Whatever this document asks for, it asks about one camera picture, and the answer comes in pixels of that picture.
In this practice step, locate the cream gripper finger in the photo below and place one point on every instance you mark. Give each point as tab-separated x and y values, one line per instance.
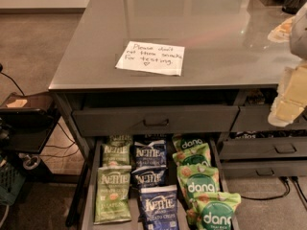
288	111
293	85

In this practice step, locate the green kettle chip bag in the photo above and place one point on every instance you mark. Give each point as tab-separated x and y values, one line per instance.
116	155
120	140
112	195

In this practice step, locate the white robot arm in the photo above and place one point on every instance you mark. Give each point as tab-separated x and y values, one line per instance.
293	30

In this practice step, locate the grey top right drawer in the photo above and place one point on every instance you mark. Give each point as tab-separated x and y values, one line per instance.
254	109

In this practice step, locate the grey drawer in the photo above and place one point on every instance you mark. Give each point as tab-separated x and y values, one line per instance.
264	148
154	119
265	168
254	109

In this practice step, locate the grey middle right drawer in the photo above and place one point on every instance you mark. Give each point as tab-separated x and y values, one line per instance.
264	148

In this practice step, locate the grey bottom right drawer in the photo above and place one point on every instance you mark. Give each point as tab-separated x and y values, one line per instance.
265	168

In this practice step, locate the grey top left drawer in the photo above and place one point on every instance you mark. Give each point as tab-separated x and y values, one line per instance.
154	119

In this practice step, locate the green dang chip bag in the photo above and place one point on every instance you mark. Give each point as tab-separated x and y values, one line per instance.
186	141
200	154
197	178
212	211

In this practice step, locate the rear green Dang chip bag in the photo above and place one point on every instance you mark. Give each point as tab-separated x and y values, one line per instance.
186	141

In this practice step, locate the front green Dang chip bag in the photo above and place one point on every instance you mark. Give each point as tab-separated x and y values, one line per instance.
212	211

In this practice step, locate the rear blue Kettle chip bag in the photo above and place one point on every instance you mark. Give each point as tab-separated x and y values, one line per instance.
152	154

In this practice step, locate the blue kettle chip bag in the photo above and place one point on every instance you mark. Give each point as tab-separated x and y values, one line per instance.
152	154
159	207
147	177

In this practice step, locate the middle blue Kettle chip bag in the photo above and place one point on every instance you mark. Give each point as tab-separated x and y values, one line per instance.
147	177

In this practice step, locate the front blue Kettle chip bag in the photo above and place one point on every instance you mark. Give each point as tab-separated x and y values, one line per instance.
159	207

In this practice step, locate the open middle left drawer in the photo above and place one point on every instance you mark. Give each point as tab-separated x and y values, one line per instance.
135	223

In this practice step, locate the grey metal cabinet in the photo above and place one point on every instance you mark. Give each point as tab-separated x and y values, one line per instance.
204	67

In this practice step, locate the white handwritten paper note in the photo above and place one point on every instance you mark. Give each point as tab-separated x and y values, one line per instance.
152	58

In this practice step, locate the black side table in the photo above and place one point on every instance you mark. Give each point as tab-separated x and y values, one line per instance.
27	123

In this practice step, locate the teal plastic crate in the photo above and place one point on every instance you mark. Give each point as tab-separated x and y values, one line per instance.
11	182

